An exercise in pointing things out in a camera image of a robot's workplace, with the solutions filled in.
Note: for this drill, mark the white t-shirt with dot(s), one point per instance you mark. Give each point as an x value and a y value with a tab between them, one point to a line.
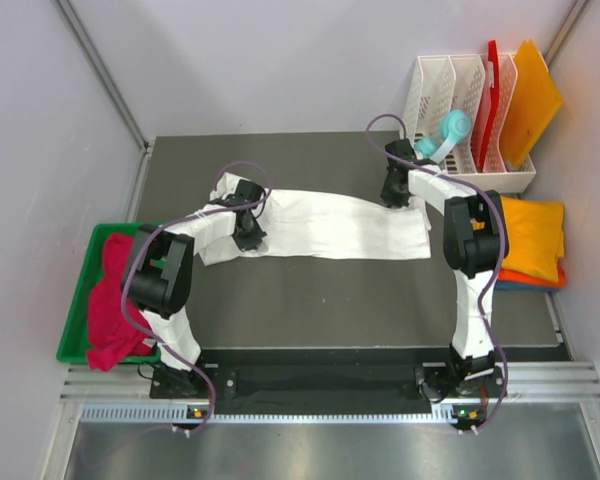
315	224

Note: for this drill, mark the white file organizer rack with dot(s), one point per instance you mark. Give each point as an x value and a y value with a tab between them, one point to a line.
458	103

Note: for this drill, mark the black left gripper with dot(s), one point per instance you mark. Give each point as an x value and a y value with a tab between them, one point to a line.
254	242

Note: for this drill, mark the orange folder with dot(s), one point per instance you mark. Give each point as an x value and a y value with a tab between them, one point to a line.
535	101

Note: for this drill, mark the blue folded t-shirt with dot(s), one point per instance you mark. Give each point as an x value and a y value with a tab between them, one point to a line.
516	286

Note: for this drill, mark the red folder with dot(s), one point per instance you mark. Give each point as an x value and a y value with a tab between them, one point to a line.
488	107

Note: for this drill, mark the yellow folded t-shirt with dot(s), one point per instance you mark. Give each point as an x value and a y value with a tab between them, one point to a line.
536	237

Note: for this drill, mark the orange folded t-shirt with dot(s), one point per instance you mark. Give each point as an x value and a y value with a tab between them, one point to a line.
530	277

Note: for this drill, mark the green plastic bin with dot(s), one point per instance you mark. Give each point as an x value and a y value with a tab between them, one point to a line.
74	343

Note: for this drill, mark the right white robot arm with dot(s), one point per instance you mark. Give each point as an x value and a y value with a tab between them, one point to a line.
474	245

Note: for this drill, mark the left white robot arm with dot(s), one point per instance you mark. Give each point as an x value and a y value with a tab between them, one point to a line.
157	278

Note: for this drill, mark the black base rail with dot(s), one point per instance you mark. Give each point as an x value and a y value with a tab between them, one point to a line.
316	381

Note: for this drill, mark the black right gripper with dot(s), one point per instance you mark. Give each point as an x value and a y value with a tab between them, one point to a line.
387	199

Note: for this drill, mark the magenta t-shirt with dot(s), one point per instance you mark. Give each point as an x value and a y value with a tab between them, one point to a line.
111	337

